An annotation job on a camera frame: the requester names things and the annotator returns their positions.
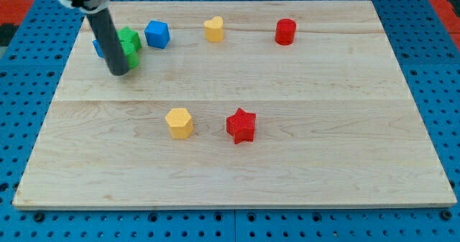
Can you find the yellow heart block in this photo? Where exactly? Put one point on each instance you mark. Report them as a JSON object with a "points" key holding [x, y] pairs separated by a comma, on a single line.
{"points": [[214, 29]]}

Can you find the red star block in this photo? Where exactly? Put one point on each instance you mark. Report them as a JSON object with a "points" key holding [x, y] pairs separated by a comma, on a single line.
{"points": [[241, 126]]}

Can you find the yellow hexagon block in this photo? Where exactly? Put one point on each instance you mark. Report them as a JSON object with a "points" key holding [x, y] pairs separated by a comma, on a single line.
{"points": [[179, 123]]}

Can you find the light wooden board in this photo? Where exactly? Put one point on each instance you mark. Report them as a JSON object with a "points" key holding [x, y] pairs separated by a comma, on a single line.
{"points": [[336, 126]]}

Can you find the red cylinder block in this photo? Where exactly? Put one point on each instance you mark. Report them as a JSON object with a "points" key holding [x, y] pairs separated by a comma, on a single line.
{"points": [[285, 31]]}

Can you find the blue cube block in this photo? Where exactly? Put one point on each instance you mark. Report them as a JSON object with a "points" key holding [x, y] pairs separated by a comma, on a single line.
{"points": [[157, 34]]}

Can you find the green star block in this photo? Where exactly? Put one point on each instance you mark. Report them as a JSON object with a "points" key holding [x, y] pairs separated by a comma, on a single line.
{"points": [[131, 44]]}

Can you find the blue block behind rod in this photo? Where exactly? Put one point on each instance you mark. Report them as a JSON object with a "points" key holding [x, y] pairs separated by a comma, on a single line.
{"points": [[97, 48]]}

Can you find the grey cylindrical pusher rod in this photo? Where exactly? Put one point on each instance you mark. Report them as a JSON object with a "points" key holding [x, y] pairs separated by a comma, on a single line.
{"points": [[105, 33]]}

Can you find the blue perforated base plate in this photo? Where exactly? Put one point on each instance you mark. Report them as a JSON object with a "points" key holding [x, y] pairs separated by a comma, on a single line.
{"points": [[30, 71]]}

